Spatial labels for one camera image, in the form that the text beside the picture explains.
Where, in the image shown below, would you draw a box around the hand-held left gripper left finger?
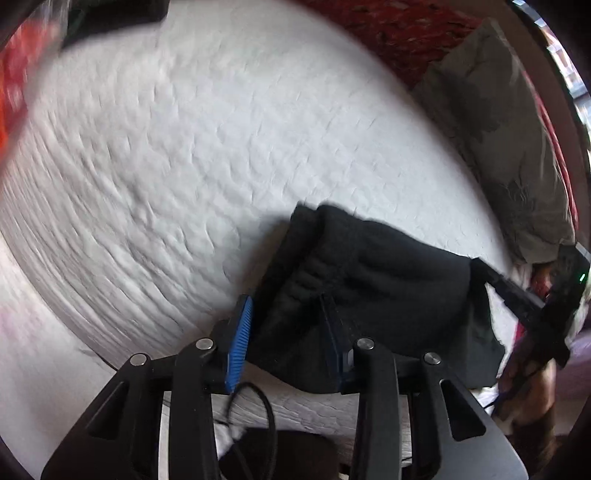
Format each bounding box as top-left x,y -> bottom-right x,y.
41,295 -> 254,480

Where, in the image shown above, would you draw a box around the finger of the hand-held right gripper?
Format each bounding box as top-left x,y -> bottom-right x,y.
471,257 -> 546,315

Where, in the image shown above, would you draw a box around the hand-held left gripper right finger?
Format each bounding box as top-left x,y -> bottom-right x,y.
320,295 -> 528,480

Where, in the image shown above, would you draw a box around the black pants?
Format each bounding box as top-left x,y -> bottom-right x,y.
252,203 -> 506,395

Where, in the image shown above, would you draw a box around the person's right hand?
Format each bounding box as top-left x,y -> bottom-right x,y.
496,323 -> 557,418

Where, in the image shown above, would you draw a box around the dark cloth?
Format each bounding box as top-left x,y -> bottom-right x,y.
219,429 -> 340,480

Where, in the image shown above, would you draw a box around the grey floral pillow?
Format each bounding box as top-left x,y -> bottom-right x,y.
413,18 -> 578,264

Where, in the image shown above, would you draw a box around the white quilted mattress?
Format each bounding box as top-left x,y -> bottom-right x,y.
0,0 -> 522,462

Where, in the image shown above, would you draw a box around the window with blinds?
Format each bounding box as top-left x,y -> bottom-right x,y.
542,23 -> 591,153

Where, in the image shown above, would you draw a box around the orange plastic bag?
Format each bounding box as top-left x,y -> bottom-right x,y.
0,18 -> 61,153

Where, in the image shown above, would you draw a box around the dark green jacket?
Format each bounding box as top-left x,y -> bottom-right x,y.
62,0 -> 169,49

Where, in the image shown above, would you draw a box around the black cable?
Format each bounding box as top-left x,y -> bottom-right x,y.
217,382 -> 278,480

